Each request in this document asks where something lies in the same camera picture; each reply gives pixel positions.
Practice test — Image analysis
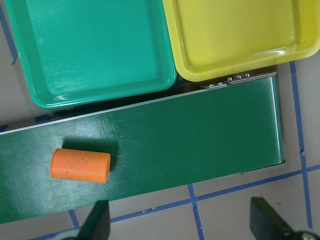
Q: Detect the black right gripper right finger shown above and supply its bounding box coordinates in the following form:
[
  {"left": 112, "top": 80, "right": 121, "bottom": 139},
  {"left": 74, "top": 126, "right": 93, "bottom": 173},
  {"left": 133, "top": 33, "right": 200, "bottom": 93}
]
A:
[{"left": 250, "top": 197, "right": 294, "bottom": 240}]

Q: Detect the green plastic tray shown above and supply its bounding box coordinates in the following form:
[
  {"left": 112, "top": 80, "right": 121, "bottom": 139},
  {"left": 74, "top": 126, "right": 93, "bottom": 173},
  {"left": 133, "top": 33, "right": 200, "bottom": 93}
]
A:
[{"left": 4, "top": 0, "right": 177, "bottom": 110}]

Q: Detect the plain orange cylinder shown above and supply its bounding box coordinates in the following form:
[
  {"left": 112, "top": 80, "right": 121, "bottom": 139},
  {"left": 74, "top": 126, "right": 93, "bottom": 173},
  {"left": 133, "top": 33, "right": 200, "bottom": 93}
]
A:
[{"left": 49, "top": 148, "right": 111, "bottom": 183}]

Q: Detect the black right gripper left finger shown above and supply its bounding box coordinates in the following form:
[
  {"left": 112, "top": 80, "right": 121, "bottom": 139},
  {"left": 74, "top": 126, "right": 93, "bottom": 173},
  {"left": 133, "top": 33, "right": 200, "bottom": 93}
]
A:
[{"left": 76, "top": 200, "right": 111, "bottom": 240}]

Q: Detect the yellow plastic tray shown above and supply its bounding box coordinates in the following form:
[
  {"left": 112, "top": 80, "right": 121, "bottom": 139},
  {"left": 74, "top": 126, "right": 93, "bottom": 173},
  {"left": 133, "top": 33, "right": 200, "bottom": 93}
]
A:
[{"left": 163, "top": 0, "right": 320, "bottom": 82}]

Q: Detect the green conveyor belt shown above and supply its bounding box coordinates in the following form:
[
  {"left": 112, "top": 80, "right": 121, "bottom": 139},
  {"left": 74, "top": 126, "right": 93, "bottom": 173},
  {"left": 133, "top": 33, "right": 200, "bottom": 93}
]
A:
[{"left": 0, "top": 73, "right": 284, "bottom": 223}]

